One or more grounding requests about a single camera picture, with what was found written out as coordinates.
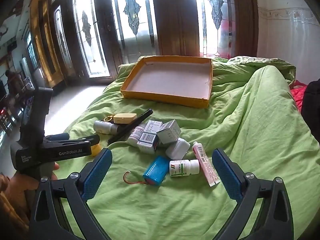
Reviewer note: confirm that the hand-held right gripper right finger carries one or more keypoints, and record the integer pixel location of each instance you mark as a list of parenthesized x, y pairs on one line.
[(226, 172)]

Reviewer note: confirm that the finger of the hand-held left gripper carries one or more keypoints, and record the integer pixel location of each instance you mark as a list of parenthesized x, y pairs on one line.
[(82, 139), (60, 137)]

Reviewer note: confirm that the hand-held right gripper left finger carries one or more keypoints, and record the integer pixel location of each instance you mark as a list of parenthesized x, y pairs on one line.
[(97, 172)]

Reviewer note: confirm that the yellow round tin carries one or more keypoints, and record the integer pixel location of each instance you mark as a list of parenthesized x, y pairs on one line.
[(96, 150)]

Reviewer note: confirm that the pink ointment tube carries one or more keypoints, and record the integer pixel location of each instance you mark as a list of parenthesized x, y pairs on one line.
[(206, 165)]

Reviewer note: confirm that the white bottle grey cap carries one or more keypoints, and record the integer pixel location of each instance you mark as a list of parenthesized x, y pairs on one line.
[(103, 127)]

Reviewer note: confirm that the white pill bottle green label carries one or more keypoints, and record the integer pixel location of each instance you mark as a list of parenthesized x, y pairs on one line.
[(183, 168)]

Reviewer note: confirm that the black long tool yellow tip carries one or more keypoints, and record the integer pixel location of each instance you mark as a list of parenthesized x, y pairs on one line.
[(130, 127)]

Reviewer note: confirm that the white pill bottle red label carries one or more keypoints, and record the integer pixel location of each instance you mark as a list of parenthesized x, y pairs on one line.
[(135, 133)]

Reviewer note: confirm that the white power adapter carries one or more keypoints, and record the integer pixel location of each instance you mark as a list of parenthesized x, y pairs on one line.
[(177, 148)]

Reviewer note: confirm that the blue battery pack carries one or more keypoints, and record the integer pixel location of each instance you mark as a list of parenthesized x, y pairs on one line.
[(156, 171)]

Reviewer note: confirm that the white barcode medicine box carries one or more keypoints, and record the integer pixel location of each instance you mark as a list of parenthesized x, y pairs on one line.
[(147, 141)]

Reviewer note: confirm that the silver grey box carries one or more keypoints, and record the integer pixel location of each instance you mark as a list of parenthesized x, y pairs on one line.
[(168, 131)]

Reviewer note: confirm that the blue white medicine box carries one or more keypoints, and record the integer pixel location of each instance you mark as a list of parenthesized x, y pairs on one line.
[(152, 126)]

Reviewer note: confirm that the yellow cardboard box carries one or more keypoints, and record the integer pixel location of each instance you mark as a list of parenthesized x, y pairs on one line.
[(170, 80)]

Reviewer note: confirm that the person's left forearm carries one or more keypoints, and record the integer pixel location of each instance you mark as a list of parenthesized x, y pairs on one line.
[(10, 205)]

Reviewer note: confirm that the person's left hand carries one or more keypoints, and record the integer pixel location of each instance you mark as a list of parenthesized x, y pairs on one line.
[(54, 167)]

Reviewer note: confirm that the green blanket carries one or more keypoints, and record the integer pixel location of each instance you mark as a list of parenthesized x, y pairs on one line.
[(250, 130)]

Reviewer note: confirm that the wooden door arched glass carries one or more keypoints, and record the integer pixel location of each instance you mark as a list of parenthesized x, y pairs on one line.
[(62, 42), (90, 30)]

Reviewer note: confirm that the red cloth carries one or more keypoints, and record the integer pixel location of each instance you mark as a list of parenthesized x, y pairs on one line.
[(298, 96)]

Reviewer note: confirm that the dark cloth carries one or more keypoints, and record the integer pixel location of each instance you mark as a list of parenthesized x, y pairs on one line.
[(312, 105)]

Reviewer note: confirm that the green patterned pillow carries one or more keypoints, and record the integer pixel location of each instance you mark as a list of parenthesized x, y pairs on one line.
[(262, 62)]

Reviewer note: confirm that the wooden door stained glass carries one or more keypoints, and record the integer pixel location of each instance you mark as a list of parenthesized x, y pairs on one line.
[(132, 17), (217, 17)]

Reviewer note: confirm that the brown wooden door panel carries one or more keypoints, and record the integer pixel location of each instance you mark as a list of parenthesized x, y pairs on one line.
[(175, 17)]

